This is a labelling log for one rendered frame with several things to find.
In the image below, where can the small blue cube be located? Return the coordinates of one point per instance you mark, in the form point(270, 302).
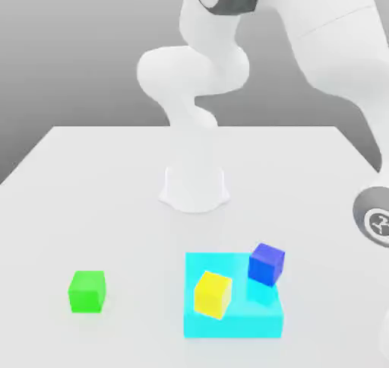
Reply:
point(266, 264)

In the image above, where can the large cyan box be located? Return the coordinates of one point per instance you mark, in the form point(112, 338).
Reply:
point(234, 325)

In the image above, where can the small green cube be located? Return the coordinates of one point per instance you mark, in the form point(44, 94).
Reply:
point(86, 292)

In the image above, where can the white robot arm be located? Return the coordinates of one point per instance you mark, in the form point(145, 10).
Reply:
point(194, 70)

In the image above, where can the small yellow cube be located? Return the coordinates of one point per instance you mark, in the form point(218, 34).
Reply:
point(212, 295)

